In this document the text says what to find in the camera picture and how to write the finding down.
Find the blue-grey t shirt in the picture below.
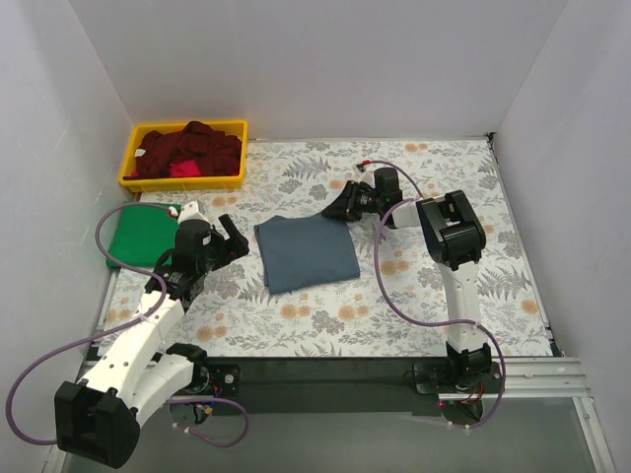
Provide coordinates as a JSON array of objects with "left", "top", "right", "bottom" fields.
[{"left": 254, "top": 214, "right": 360, "bottom": 296}]

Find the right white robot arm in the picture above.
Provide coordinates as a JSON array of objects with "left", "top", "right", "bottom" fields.
[{"left": 321, "top": 163, "right": 491, "bottom": 392}]

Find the aluminium frame rail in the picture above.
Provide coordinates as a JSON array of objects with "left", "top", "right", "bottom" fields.
[{"left": 438, "top": 359, "right": 592, "bottom": 400}]

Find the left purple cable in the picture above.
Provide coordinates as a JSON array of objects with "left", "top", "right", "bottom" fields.
[{"left": 5, "top": 204, "right": 250, "bottom": 448}]

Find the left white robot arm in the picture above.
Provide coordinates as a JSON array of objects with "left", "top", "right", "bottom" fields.
[{"left": 54, "top": 210, "right": 248, "bottom": 468}]

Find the folded green t shirt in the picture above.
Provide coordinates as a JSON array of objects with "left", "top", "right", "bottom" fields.
[{"left": 107, "top": 203, "right": 180, "bottom": 268}]

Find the purple cable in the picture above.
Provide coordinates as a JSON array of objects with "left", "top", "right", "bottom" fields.
[
  {"left": 359, "top": 160, "right": 507, "bottom": 430},
  {"left": 5, "top": 204, "right": 250, "bottom": 448}
]

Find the yellow plastic bin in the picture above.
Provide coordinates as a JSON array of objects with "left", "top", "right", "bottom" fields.
[{"left": 119, "top": 119, "right": 248, "bottom": 192}]

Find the dark red t shirt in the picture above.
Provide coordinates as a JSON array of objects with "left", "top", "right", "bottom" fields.
[{"left": 125, "top": 121, "right": 242, "bottom": 180}]

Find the pink t shirt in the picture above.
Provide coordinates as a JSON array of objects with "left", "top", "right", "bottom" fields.
[{"left": 170, "top": 160, "right": 202, "bottom": 178}]

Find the floral table mat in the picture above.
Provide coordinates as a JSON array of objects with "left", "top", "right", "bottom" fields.
[{"left": 98, "top": 139, "right": 558, "bottom": 360}]

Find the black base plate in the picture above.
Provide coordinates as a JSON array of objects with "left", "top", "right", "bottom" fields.
[{"left": 167, "top": 358, "right": 505, "bottom": 418}]

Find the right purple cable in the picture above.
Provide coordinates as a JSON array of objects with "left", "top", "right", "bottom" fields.
[{"left": 359, "top": 160, "right": 507, "bottom": 430}]

